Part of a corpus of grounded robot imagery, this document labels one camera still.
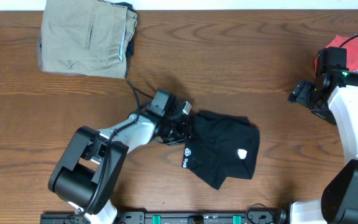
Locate folded dark navy garment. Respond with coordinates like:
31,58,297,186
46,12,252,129
114,2,137,79

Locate folded khaki pants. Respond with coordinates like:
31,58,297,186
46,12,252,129
40,0,127,78

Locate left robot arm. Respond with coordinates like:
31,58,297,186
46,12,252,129
48,105,191,223

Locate black athletic pants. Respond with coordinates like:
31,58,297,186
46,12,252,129
181,110,260,190

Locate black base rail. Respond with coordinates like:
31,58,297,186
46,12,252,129
40,204,290,224

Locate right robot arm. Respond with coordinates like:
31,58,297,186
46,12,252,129
287,69,358,223

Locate grey folded garment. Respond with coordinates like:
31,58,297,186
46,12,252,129
37,36,43,71

